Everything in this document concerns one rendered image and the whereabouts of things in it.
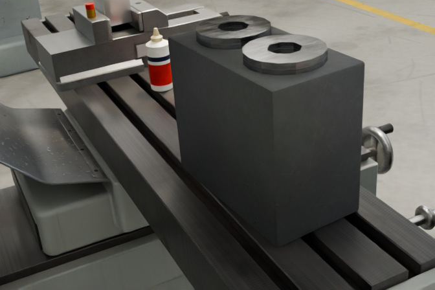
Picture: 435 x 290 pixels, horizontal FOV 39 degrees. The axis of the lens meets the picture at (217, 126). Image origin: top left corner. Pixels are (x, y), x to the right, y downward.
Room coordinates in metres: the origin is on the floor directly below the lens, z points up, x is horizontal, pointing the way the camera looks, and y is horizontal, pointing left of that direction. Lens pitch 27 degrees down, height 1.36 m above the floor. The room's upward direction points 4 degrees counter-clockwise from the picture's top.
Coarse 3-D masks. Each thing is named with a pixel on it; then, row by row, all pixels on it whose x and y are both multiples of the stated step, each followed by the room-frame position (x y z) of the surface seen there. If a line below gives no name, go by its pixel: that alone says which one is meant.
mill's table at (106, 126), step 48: (96, 96) 0.99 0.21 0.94; (144, 96) 0.98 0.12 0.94; (96, 144) 0.94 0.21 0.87; (144, 144) 0.80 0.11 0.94; (144, 192) 0.71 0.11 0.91; (192, 192) 0.66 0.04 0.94; (192, 240) 0.57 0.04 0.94; (240, 240) 0.59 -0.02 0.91; (336, 240) 0.55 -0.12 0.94; (384, 240) 0.55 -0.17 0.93; (432, 240) 0.53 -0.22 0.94; (240, 288) 0.48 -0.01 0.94; (288, 288) 0.50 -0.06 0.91; (336, 288) 0.47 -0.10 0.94; (384, 288) 0.48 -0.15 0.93; (432, 288) 0.48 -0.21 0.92
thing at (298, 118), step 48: (192, 48) 0.68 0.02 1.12; (240, 48) 0.66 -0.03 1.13; (288, 48) 0.64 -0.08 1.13; (192, 96) 0.68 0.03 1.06; (240, 96) 0.59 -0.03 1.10; (288, 96) 0.55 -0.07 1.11; (336, 96) 0.58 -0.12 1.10; (192, 144) 0.69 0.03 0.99; (240, 144) 0.59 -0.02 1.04; (288, 144) 0.55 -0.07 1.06; (336, 144) 0.58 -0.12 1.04; (240, 192) 0.60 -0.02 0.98; (288, 192) 0.55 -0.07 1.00; (336, 192) 0.58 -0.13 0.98; (288, 240) 0.54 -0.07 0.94
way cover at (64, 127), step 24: (0, 120) 0.97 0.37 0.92; (24, 120) 1.04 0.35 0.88; (48, 120) 1.05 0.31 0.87; (0, 144) 0.85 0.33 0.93; (24, 144) 0.92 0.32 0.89; (48, 144) 0.94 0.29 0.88; (24, 168) 0.80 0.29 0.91; (48, 168) 0.85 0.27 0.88; (72, 168) 0.86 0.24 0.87; (96, 168) 0.87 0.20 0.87
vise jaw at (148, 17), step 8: (136, 0) 1.20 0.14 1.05; (136, 8) 1.14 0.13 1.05; (144, 8) 1.13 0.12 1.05; (152, 8) 1.13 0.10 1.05; (136, 16) 1.12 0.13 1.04; (144, 16) 1.12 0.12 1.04; (152, 16) 1.12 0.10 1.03; (160, 16) 1.13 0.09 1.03; (136, 24) 1.12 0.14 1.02; (144, 24) 1.12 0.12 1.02; (152, 24) 1.12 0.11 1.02; (160, 24) 1.13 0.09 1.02; (168, 24) 1.14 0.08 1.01
